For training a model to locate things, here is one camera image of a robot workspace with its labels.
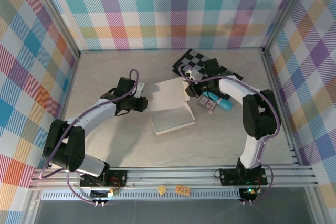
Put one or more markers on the white paper box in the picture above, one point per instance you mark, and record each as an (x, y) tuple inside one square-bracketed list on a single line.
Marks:
[(170, 119)]

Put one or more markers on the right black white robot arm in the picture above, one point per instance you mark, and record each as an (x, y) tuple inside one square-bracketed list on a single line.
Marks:
[(258, 113)]

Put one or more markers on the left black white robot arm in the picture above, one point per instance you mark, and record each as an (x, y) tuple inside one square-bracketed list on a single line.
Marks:
[(65, 150)]

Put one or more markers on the playing card pack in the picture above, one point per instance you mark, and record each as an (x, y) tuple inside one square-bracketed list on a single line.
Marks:
[(207, 104)]

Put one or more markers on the blue pen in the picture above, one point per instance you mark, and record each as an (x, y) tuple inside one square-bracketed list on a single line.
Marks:
[(223, 103)]

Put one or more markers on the black grey folding chessboard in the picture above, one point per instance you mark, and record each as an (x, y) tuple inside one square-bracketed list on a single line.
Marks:
[(194, 58)]

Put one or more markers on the small yellow tag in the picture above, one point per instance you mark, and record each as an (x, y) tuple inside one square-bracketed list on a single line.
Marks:
[(161, 190)]

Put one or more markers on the orange printed tag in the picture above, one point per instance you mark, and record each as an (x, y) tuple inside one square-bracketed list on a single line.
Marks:
[(183, 190)]

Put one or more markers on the left black control board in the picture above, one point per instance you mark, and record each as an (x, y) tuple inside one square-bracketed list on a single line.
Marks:
[(102, 195)]

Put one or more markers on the black control board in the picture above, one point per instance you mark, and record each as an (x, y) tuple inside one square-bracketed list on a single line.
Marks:
[(102, 195), (249, 195)]

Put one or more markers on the right black control board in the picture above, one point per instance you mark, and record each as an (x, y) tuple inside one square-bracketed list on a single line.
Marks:
[(249, 195)]

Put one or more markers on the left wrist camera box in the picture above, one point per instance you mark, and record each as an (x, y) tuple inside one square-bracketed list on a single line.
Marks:
[(141, 88)]

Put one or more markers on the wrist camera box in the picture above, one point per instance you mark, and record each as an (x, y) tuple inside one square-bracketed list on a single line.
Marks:
[(141, 88), (189, 73)]

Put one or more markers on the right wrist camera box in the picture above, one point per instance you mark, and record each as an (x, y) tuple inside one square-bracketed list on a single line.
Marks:
[(189, 73)]

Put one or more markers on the aluminium side rail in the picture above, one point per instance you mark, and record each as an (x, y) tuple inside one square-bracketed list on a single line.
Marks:
[(71, 82), (275, 90)]

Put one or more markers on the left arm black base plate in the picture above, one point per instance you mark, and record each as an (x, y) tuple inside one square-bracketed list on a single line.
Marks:
[(118, 175)]

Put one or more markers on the aluminium mounting rail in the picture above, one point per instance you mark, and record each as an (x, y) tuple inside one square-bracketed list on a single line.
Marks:
[(170, 178)]

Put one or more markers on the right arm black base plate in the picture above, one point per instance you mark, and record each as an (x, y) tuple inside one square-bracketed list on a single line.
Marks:
[(228, 176)]

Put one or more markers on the aluminium frame post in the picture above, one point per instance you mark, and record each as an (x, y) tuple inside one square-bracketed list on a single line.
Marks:
[(56, 15), (287, 11)]

